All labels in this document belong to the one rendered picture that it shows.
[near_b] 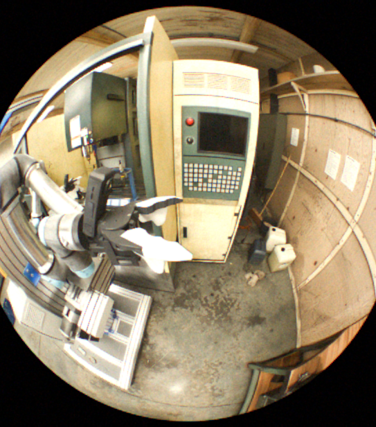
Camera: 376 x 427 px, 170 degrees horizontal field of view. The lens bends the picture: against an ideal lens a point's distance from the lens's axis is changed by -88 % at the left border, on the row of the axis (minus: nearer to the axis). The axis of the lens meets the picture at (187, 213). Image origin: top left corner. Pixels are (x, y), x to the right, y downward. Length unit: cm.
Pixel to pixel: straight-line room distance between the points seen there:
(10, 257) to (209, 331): 168
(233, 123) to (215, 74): 39
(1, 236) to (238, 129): 140
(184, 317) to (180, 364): 62
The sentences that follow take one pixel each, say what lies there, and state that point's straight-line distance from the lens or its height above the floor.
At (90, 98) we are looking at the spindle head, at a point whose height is 200.
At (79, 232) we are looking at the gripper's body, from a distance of 26.
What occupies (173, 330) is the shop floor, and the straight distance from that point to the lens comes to 160.
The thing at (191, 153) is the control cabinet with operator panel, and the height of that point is 138.
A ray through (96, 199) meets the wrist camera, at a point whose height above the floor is 151.
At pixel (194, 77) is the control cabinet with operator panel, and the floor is 195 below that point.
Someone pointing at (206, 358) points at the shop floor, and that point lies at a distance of 163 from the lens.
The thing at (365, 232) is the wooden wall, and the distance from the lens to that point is 146.
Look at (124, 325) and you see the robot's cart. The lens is 151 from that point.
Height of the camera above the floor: 159
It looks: 38 degrees down
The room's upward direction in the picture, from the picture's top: straight up
